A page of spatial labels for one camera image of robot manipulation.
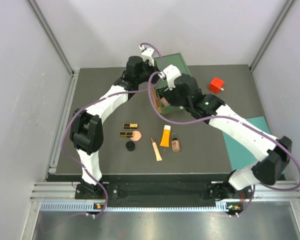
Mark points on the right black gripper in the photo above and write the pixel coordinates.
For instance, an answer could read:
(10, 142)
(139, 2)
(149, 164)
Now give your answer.
(169, 95)

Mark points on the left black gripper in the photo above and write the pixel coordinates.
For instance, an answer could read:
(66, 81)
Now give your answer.
(152, 69)

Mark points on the orange cream tube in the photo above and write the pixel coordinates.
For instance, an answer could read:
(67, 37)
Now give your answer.
(165, 138)

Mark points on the BB cream foundation bottle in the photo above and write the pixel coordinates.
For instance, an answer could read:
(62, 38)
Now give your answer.
(175, 144)

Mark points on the pink makeup sponge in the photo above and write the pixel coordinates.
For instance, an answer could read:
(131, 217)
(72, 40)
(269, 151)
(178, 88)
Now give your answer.
(136, 136)

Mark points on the slim beige concealer tube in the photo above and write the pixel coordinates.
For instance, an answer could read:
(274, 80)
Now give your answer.
(156, 150)

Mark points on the beige foundation bottle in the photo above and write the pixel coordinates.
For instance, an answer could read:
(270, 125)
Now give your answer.
(164, 102)

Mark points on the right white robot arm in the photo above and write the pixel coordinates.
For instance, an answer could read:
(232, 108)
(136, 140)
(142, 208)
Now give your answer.
(271, 153)

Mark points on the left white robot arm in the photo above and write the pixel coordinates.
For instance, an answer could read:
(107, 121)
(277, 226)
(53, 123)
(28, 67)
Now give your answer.
(86, 132)

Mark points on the red cube with peg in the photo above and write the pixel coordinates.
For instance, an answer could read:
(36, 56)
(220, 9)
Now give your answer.
(216, 85)

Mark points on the yellow drawer box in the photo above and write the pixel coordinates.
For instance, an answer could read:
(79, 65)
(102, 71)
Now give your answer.
(160, 110)

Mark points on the upper gold black lipstick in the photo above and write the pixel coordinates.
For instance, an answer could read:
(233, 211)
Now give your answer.
(130, 125)

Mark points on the gold black lipstick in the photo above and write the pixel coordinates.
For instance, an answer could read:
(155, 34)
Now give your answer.
(126, 134)
(130, 125)

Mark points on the lower gold black lipstick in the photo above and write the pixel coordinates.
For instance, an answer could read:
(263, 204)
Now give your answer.
(126, 134)

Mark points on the black round compact jar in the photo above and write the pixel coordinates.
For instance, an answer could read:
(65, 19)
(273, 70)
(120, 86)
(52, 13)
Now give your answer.
(130, 146)

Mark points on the teal mat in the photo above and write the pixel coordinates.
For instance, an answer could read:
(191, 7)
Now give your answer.
(245, 147)

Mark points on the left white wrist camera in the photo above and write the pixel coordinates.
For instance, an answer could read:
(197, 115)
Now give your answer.
(147, 55)

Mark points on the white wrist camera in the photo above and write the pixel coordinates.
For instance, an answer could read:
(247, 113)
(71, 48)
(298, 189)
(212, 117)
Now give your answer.
(147, 55)
(170, 74)

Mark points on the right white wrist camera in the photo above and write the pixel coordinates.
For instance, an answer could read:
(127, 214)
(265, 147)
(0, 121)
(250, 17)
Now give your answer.
(170, 74)

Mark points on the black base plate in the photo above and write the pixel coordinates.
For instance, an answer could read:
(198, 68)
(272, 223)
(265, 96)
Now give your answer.
(161, 190)

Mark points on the grey slotted cable duct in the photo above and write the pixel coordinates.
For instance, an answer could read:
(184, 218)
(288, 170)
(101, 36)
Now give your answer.
(95, 207)

